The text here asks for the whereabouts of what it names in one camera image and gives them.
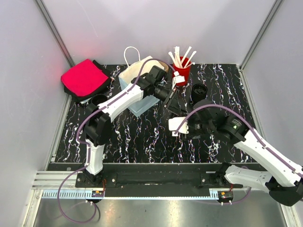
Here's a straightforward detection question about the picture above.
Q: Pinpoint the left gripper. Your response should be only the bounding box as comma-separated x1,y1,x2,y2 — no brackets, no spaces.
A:
153,84,181,115

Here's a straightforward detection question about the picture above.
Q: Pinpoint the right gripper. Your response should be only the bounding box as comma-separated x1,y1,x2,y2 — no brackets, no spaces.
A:
179,112,214,140

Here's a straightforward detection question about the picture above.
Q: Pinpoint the brown pulp cup carrier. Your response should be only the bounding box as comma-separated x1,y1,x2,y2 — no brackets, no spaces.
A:
159,61,169,73

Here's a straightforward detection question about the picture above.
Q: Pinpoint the light blue paper bag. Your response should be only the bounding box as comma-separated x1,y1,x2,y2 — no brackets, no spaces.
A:
118,46,164,117

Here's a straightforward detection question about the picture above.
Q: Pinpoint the black coffee cup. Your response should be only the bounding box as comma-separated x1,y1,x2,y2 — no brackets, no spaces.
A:
91,94,107,105

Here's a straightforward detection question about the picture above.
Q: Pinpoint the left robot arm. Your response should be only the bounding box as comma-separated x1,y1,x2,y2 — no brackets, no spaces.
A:
83,66,185,187

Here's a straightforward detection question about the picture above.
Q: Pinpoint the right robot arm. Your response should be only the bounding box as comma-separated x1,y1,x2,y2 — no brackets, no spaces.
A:
177,100,303,206

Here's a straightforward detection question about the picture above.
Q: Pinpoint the stack of black lids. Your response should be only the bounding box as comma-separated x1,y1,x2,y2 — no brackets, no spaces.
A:
191,84,208,104

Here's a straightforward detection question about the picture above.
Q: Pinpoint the red straw cup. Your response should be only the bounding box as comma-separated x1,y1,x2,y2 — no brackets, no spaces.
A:
173,56,191,87

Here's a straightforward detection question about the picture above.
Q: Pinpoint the white wrapped straw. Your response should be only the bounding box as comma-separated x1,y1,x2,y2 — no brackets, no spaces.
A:
174,46,183,69
184,51,196,68
181,46,193,64

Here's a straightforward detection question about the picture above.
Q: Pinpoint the red and black cloth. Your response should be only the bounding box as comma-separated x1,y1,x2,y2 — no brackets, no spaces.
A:
61,59,112,103

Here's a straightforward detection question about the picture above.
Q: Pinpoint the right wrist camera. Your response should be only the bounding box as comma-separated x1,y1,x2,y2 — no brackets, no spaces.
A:
168,117,189,137

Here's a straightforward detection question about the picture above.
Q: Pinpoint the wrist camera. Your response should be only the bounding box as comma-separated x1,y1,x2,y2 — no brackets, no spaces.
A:
171,71,185,89
168,117,189,137

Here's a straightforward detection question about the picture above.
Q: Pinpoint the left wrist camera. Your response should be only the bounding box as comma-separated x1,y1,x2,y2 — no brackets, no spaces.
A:
171,71,185,89

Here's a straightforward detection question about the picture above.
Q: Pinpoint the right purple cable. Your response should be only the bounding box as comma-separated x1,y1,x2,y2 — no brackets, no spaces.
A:
175,104,303,205

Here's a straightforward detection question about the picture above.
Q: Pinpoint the purple cable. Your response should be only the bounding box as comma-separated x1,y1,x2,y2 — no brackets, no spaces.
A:
56,58,177,224
175,104,303,205

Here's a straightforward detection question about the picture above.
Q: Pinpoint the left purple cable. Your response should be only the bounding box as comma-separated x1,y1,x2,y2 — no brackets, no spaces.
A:
56,58,177,224

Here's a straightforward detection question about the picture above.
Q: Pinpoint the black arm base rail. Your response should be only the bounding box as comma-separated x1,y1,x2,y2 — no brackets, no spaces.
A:
75,163,231,199

